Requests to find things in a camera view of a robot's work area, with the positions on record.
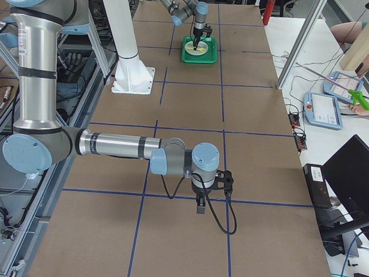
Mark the green handled grabber tool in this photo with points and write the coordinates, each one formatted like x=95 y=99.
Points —
x=357 y=96

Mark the grey aluminium frame post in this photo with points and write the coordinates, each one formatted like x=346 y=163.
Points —
x=303 y=35

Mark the black box with label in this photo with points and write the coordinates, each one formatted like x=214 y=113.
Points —
x=316 y=184

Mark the red fire extinguisher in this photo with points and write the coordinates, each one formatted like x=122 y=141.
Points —
x=268 y=11

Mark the wooden beam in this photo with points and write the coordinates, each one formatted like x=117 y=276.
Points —
x=356 y=58

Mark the orange black connector hub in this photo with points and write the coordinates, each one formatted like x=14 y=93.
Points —
x=300 y=139
x=293 y=116

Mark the white round plate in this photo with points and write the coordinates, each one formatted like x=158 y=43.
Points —
x=201 y=44

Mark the far orange black connector hub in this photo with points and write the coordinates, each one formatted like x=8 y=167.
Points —
x=293 y=116

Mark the person's hand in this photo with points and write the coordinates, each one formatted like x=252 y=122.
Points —
x=358 y=109

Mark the person's forearm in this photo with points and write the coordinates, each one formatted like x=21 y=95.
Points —
x=346 y=33

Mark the white camera stand column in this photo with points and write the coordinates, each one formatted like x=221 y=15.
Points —
x=131 y=75

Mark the black mannequin hand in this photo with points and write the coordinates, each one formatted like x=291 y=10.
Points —
x=70 y=67

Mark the near orange black connector hub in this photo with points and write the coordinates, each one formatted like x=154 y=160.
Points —
x=300 y=139

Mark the near blue teach pendant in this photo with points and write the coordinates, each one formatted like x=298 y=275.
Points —
x=322 y=110

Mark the green plastic tray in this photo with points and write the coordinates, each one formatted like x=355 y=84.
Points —
x=209 y=58

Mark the black monitor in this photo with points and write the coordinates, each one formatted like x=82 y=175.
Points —
x=347 y=174

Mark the yellow plastic spoon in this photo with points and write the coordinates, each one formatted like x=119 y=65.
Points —
x=198 y=51

